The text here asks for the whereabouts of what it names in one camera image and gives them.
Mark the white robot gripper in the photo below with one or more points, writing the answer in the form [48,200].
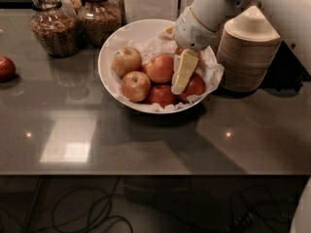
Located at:
[191,32]

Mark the red apple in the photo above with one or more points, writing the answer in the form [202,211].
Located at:
[196,86]
[159,68]
[7,69]
[162,95]
[178,51]

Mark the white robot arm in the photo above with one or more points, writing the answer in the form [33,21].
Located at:
[290,18]

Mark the white paper bowl liner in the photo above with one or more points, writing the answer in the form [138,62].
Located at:
[208,68]

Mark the white ceramic bowl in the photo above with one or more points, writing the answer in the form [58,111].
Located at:
[141,28]

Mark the yellow-red apple upper left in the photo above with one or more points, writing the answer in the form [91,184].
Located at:
[127,59]

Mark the yellow-red apple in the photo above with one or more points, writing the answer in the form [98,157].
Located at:
[127,59]
[135,86]

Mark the yellow-red apple lower left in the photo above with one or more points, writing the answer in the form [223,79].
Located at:
[135,86]

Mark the red apple on table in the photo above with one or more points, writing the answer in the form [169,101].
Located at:
[7,69]

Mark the rear stack of paper bowls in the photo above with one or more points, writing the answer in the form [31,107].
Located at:
[215,43]

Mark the stack of paper bowls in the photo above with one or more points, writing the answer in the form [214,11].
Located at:
[247,48]
[215,43]

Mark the front stack of paper bowls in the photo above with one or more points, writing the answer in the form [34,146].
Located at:
[247,48]

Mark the glass jar of granola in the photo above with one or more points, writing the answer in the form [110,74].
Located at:
[55,30]
[99,19]

